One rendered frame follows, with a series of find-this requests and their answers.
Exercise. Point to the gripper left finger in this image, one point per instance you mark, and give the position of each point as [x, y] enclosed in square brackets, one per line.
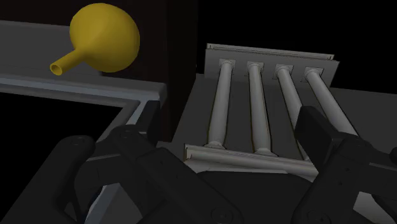
[145, 167]

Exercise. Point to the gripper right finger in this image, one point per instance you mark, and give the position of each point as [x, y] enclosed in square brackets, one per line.
[341, 173]

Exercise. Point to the grey columned temple figure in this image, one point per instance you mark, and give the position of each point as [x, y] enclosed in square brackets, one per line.
[257, 108]

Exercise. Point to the yellow round vase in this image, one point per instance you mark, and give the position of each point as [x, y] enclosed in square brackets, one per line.
[105, 37]

